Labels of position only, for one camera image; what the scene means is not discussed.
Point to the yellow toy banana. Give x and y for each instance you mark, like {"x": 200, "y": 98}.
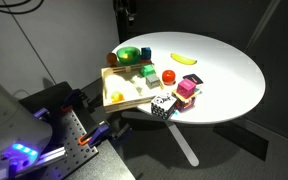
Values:
{"x": 183, "y": 60}

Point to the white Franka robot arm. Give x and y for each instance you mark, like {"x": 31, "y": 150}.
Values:
{"x": 10, "y": 126}

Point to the grey cube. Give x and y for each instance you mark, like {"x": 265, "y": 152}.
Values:
{"x": 152, "y": 81}

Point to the light wooden tray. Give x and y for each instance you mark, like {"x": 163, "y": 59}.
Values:
{"x": 127, "y": 90}

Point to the green cube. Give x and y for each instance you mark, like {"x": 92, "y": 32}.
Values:
{"x": 147, "y": 70}

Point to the white owl print cube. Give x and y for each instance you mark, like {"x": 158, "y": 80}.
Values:
{"x": 163, "y": 106}

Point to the yellow toy lemon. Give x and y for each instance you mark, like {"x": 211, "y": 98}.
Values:
{"x": 117, "y": 97}

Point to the red toy tomato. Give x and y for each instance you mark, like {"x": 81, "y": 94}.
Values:
{"x": 168, "y": 76}

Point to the orange red block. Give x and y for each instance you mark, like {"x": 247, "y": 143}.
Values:
{"x": 146, "y": 61}

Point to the translucent green bowl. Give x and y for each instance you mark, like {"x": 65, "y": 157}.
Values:
{"x": 128, "y": 60}

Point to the blue cube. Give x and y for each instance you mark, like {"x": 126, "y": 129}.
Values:
{"x": 146, "y": 53}

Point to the small yellow ball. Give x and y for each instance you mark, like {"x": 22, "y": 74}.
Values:
{"x": 126, "y": 56}

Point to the orange yellow box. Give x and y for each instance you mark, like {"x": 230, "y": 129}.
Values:
{"x": 185, "y": 104}

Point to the orange toy ball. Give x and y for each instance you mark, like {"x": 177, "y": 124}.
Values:
{"x": 111, "y": 58}

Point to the black cube with pink label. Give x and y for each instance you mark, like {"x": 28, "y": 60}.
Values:
{"x": 193, "y": 78}

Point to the purple black clamp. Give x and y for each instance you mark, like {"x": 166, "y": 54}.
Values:
{"x": 99, "y": 133}
{"x": 72, "y": 100}

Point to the black robot stand plate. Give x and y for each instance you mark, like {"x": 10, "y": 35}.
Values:
{"x": 114, "y": 163}

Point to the black perforated breadboard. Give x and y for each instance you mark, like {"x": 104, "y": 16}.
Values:
{"x": 69, "y": 140}

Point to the white table pedestal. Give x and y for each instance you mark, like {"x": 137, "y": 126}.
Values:
{"x": 184, "y": 143}

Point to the silver aluminium rail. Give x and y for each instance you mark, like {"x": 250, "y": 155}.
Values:
{"x": 47, "y": 158}

